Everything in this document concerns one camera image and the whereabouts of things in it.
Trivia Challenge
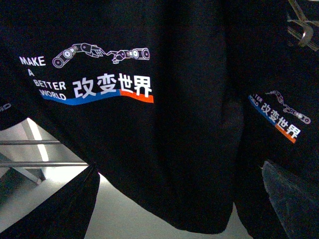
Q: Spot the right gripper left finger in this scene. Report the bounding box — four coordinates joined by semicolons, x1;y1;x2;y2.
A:
0;165;100;239

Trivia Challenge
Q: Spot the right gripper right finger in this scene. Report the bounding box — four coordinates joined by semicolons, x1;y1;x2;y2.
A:
262;161;319;239

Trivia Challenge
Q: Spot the black printed t-shirt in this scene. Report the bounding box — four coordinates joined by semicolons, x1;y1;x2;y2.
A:
225;0;319;239
0;0;242;234

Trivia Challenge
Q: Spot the grey clothes drying rack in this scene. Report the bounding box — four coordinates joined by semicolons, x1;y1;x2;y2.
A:
0;119;90;186

